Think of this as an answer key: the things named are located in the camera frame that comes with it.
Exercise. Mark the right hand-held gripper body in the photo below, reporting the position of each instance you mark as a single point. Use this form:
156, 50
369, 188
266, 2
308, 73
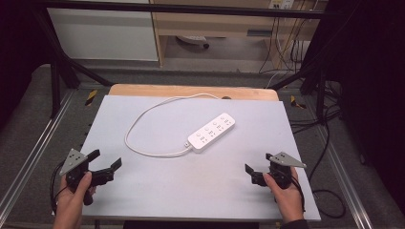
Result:
281, 173

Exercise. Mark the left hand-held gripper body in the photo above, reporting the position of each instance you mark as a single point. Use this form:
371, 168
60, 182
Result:
74, 159

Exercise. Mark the white power strip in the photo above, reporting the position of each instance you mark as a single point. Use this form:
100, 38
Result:
211, 132

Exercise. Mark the person's right hand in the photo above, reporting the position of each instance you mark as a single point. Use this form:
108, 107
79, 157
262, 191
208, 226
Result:
289, 200

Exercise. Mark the person's left hand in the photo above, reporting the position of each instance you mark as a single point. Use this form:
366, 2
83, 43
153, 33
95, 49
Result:
70, 203

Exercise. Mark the yellow black striped tape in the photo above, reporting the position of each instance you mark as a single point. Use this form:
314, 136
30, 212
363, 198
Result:
91, 97
297, 102

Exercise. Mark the light grey board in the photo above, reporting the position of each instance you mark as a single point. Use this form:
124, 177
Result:
178, 187

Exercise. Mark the wooden table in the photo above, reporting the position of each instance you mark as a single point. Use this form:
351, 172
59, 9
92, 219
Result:
191, 90

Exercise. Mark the white cabinet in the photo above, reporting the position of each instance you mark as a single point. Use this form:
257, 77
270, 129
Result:
102, 33

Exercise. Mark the white chair base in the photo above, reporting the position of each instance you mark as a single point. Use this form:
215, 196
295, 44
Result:
194, 40

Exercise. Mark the aluminium rail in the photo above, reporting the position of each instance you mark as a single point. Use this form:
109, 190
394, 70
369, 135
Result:
30, 159
344, 178

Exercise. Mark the white wall socket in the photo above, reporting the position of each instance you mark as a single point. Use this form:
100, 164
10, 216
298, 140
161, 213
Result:
281, 4

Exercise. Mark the black metal frame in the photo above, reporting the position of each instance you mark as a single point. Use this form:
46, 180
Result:
191, 9

